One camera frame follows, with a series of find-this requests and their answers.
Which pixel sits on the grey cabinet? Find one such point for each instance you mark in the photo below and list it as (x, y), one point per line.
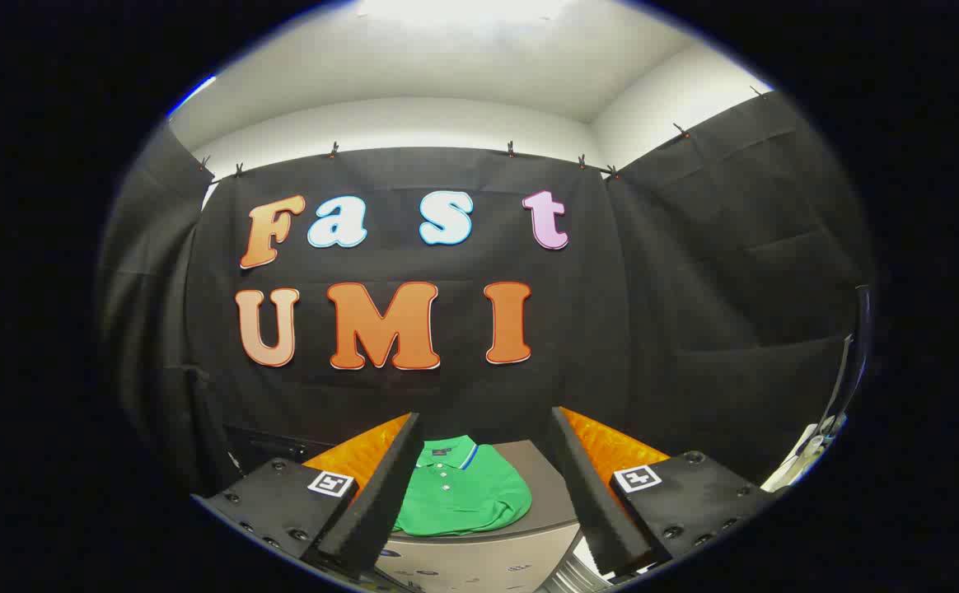
(479, 564)

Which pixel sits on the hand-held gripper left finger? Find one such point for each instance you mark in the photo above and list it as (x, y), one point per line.
(381, 502)

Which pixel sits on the green polo shirt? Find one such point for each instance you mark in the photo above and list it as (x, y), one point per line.
(463, 502)

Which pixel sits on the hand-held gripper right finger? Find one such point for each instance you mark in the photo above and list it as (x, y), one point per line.
(591, 502)

